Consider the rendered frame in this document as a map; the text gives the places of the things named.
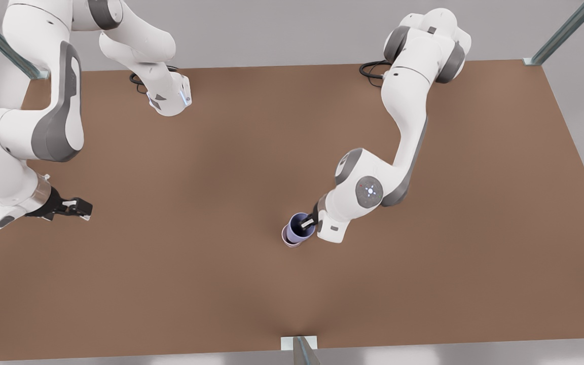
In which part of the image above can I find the silver frame post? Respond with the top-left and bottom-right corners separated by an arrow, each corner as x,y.
0,3 -> 50,81
522,0 -> 584,66
280,335 -> 321,365

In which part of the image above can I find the black cable loop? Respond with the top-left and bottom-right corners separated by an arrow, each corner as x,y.
129,65 -> 179,95
359,60 -> 393,88

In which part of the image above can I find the pink cup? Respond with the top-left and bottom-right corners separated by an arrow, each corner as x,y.
281,226 -> 303,248

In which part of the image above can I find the purple cup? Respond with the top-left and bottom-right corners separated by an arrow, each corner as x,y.
285,212 -> 316,244

